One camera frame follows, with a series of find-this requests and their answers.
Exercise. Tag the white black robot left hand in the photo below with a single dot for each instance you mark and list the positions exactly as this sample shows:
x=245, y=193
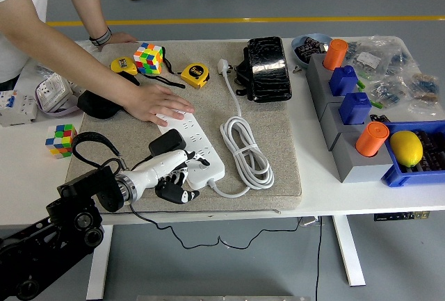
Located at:
x=156, y=167

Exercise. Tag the person's left hand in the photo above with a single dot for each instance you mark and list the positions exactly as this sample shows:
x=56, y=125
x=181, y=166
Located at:
x=121, y=38

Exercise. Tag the person's right hand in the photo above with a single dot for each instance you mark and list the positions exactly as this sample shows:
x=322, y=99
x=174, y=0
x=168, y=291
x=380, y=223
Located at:
x=153, y=103

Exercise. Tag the white power strip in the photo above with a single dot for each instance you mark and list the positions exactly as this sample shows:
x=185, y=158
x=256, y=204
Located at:
x=208, y=172

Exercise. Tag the person's left forearm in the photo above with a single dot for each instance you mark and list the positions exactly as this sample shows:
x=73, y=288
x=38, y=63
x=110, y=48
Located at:
x=85, y=5

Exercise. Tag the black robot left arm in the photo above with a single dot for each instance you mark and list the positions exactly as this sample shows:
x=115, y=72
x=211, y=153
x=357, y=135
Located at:
x=90, y=189

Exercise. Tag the black wristband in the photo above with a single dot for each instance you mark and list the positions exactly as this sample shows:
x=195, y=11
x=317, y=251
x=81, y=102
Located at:
x=101, y=38

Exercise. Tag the yellow tape measure plain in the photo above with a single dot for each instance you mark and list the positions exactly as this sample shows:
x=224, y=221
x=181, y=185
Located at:
x=121, y=64

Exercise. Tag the large colourful puzzle cube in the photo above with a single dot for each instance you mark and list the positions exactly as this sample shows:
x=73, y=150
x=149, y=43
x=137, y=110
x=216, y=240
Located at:
x=147, y=59

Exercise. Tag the yellow tape measure 5m print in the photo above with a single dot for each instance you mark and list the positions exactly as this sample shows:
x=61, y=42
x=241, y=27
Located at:
x=194, y=73

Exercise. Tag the black cloth pouch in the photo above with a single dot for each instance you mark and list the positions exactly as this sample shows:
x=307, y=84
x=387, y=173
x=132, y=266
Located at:
x=97, y=106

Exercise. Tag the grey-brown mat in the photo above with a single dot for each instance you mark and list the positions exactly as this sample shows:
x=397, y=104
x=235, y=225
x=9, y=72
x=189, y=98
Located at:
x=226, y=203

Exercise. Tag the clear bag of metal parts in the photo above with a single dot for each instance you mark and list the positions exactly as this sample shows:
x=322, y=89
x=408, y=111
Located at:
x=45, y=70

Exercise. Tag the purple bowl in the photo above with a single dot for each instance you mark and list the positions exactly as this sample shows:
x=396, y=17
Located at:
x=66, y=112

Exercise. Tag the small colourful puzzle cube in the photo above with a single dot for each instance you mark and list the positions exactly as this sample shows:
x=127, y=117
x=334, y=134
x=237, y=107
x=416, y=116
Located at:
x=60, y=139

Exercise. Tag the glossy black case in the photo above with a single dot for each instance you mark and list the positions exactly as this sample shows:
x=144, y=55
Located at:
x=269, y=71

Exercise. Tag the white table leg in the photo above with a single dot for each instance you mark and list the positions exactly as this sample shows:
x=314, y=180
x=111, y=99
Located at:
x=99, y=273
x=349, y=252

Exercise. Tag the white circuit breaker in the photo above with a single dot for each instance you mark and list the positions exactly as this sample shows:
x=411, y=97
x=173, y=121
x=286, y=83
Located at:
x=17, y=110

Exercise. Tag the small metal clip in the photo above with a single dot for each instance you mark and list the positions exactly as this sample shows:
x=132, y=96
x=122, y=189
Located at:
x=296, y=69

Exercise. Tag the black capacitors heap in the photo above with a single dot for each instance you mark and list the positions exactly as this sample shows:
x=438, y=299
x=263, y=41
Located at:
x=432, y=151
x=307, y=50

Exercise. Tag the grey peg holder block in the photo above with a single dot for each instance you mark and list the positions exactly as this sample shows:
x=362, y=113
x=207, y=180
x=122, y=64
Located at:
x=361, y=170
x=316, y=78
x=330, y=120

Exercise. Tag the light blue bowl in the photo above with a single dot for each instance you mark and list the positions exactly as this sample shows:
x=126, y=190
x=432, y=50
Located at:
x=313, y=37

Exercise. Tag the orange cylinder peg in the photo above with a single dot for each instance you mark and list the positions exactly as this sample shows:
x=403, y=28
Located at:
x=372, y=139
x=335, y=54

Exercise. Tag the blue block peg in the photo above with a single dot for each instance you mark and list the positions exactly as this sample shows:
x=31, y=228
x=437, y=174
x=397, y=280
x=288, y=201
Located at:
x=354, y=108
x=344, y=80

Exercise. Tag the small green connector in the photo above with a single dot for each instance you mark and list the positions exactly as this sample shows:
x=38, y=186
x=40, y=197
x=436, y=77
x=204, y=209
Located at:
x=361, y=84
x=377, y=104

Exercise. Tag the clear bag with white label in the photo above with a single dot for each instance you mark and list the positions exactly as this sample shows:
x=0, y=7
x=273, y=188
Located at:
x=368, y=59

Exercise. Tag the small black components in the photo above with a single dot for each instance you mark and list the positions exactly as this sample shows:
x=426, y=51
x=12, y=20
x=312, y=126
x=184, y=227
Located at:
x=379, y=118

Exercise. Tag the clear bag of blue resistors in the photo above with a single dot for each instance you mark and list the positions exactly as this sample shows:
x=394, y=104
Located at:
x=386, y=90

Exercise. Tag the blue plastic bin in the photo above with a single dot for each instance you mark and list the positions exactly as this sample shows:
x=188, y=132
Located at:
x=396, y=176

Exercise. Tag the black table control panel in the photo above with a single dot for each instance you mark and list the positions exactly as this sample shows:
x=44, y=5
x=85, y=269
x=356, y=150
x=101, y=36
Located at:
x=400, y=216

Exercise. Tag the yellow lemon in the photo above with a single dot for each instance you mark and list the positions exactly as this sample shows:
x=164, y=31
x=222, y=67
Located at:
x=406, y=148

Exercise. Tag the clear bag of striped resistors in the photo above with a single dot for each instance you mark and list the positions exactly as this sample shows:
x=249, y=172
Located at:
x=422, y=85

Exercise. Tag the white wall socket panel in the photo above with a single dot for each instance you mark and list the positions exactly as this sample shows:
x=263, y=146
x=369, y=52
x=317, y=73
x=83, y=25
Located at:
x=75, y=87
x=52, y=92

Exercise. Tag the metal bracket under table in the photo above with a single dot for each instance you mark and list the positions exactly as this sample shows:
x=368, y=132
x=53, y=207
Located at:
x=309, y=221

